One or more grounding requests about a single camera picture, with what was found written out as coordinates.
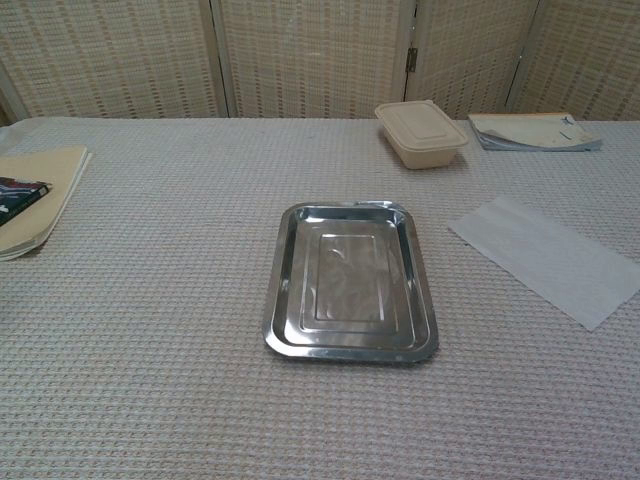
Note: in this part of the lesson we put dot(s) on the silver metal tray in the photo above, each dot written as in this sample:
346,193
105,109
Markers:
350,285

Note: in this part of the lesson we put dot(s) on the beige lidded food container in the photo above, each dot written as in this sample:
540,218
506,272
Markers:
422,132

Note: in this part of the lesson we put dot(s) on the woven folding screen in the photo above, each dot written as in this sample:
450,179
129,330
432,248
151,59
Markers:
310,55

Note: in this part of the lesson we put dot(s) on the brass screen hinge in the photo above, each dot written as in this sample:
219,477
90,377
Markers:
411,58

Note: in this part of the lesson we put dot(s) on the stack of papers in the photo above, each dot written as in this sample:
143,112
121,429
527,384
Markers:
530,131

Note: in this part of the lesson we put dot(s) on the cream manila folder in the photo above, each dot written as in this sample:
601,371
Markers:
37,210

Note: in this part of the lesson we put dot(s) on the black book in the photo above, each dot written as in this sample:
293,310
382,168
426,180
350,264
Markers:
17,197

